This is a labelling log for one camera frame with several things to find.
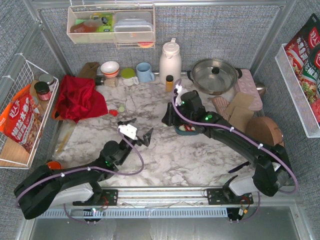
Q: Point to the brown paper bag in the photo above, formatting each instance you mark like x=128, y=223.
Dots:
x=89, y=70

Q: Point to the cream wall storage box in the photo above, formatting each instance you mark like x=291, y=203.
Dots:
x=82, y=30

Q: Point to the striped oven mitt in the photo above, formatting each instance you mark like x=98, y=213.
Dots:
x=221, y=104

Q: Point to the red cloth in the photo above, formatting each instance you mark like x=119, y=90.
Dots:
x=78, y=99

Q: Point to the orange cup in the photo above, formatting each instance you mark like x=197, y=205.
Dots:
x=54, y=165

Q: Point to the white orange striped bowl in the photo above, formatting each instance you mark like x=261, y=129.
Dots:
x=110, y=69

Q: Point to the pink egg tray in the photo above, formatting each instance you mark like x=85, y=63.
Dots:
x=246, y=85

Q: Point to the white wire side basket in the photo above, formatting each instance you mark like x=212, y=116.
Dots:
x=12, y=154

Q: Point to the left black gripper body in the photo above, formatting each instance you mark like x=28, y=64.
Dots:
x=138, y=138

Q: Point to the orange spice bottle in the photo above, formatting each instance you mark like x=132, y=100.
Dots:
x=169, y=82

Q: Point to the stainless steel pot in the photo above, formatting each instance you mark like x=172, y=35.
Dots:
x=214, y=76

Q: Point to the white thermos jug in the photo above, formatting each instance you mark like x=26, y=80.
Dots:
x=170, y=62

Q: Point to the red seasoning packet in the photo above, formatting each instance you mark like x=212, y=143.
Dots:
x=303, y=52

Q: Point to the clear plastic container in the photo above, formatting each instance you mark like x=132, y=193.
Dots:
x=133, y=26

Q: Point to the white right wall basket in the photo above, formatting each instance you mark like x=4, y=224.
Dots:
x=302, y=107

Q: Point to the green lidded cup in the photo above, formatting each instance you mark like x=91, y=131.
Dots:
x=129, y=77

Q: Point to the round wooden board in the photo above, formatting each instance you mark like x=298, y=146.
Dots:
x=264, y=130

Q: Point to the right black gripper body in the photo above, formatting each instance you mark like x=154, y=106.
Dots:
x=173, y=117

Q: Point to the silver lid jar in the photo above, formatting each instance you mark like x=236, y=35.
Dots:
x=49, y=79

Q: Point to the red snack bag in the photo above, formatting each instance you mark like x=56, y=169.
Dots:
x=19, y=121

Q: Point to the dark lid jar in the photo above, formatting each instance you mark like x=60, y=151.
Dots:
x=42, y=90

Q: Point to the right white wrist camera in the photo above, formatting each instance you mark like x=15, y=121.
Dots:
x=179, y=90

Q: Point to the teal storage basket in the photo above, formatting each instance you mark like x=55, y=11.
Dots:
x=190, y=130

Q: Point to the brown cardboard sheet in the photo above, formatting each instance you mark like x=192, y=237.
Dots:
x=242, y=100
x=240, y=118

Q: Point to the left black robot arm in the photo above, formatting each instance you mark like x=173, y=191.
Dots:
x=36, y=193

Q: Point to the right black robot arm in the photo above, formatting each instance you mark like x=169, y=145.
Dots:
x=271, y=163

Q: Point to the blue mug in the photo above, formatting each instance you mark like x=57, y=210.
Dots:
x=144, y=73

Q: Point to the green coffee capsule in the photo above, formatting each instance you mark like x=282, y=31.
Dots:
x=182, y=128

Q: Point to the pepper grinder bottle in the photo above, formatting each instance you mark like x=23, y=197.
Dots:
x=108, y=82

